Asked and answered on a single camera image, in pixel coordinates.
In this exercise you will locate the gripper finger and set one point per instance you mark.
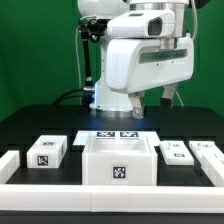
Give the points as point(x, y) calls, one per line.
point(166, 100)
point(136, 99)

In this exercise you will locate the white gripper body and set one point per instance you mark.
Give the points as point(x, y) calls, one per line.
point(135, 65)

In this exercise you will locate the white cabinet box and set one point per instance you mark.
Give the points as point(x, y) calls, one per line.
point(116, 161)

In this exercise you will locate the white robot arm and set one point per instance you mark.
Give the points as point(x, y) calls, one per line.
point(105, 101)

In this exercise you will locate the white right fence piece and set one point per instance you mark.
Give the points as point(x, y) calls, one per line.
point(213, 168)

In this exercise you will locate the white fence piece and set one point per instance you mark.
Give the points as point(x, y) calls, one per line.
point(213, 168)
point(9, 163)

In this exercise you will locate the white block with marker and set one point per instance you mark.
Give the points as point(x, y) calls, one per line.
point(47, 152)

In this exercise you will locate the white left fence piece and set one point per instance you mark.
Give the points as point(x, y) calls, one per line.
point(9, 163)

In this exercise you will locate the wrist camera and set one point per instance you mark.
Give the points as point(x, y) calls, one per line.
point(142, 24)

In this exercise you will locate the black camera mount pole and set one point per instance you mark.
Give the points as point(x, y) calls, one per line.
point(87, 50)

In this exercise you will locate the white marker base plate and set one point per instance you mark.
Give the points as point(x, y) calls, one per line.
point(82, 135)

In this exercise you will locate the white front fence rail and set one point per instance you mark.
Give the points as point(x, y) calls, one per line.
point(78, 198)

